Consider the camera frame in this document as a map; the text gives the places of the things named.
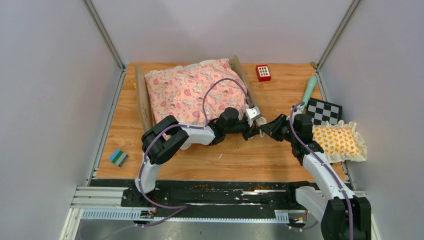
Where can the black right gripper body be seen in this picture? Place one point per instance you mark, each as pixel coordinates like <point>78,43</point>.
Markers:
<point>280,130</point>

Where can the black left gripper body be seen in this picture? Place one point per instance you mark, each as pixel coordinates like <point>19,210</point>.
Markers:
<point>242,127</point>

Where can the pink unicorn drawstring bag blanket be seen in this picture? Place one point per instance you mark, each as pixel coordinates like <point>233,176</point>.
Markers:
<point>196,93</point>

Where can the orange duck print pillow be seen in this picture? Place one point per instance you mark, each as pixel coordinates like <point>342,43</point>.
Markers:
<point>340,142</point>

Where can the wooden striped pet bed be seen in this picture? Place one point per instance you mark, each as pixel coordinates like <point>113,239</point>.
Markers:
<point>143,99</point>

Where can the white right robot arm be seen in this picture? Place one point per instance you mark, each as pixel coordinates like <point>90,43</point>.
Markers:
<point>342,214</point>

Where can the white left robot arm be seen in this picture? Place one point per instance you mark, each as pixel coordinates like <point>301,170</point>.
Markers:
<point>163,140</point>

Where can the black and silver chessboard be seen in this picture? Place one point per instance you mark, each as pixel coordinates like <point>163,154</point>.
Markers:
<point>323,111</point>

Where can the mint green massager wand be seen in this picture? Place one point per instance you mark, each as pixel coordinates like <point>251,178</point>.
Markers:
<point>311,83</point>

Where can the red white grid block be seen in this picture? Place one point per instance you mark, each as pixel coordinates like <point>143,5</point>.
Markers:
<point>263,73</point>

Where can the blue green grey block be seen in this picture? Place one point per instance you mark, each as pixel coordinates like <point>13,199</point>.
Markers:
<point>118,158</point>

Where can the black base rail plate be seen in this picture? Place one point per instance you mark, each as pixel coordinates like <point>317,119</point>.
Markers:
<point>207,200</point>

